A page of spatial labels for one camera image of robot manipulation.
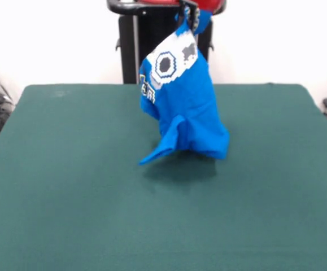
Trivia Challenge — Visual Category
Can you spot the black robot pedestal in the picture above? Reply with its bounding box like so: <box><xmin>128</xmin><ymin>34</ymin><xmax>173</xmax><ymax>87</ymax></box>
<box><xmin>106</xmin><ymin>0</ymin><xmax>223</xmax><ymax>85</ymax></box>

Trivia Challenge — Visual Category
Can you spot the blue printed t-shirt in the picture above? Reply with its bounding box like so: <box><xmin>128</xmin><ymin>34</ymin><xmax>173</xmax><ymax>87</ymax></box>
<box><xmin>138</xmin><ymin>11</ymin><xmax>230</xmax><ymax>168</ymax></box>

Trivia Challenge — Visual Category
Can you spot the dark green tablecloth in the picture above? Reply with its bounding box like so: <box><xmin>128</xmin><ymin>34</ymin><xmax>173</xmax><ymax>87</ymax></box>
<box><xmin>0</xmin><ymin>82</ymin><xmax>327</xmax><ymax>271</ymax></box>

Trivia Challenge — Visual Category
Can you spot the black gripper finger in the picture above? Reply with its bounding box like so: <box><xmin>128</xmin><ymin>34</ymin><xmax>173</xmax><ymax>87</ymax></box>
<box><xmin>190</xmin><ymin>5</ymin><xmax>201</xmax><ymax>30</ymax></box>
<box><xmin>178</xmin><ymin>0</ymin><xmax>193</xmax><ymax>24</ymax></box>

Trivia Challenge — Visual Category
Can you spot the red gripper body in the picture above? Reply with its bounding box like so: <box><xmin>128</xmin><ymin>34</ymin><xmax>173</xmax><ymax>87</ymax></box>
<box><xmin>194</xmin><ymin>0</ymin><xmax>228</xmax><ymax>15</ymax></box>

